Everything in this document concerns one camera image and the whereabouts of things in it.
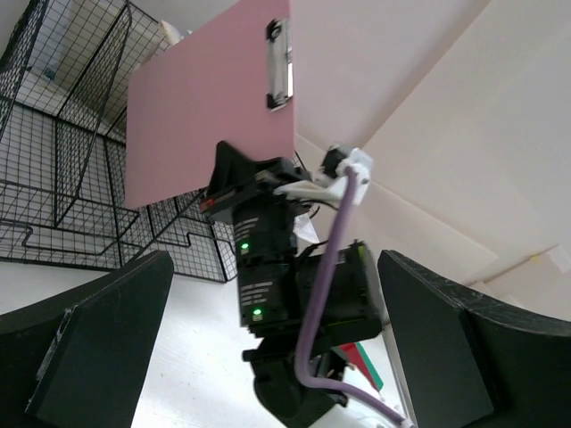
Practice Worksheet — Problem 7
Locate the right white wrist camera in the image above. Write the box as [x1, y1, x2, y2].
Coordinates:
[274, 143, 375, 207]

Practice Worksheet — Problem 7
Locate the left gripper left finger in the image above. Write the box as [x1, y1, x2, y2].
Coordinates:
[1, 251, 173, 427]

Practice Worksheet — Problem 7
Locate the black wire mesh organizer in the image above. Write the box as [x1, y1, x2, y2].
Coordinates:
[0, 0, 313, 284]

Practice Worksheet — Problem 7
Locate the pink paper folder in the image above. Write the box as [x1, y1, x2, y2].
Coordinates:
[124, 1, 295, 209]

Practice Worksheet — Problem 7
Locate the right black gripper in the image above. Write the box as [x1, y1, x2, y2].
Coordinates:
[200, 141, 311, 223]

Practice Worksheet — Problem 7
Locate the green plastic folder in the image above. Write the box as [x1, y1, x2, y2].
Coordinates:
[354, 342, 385, 391]

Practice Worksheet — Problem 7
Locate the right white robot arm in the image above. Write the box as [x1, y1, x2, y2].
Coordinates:
[200, 142, 384, 427]

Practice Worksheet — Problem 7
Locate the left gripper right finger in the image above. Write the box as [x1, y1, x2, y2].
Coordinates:
[377, 251, 570, 427]

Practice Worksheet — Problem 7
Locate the red plastic folder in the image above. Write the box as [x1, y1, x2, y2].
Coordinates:
[339, 342, 376, 387]

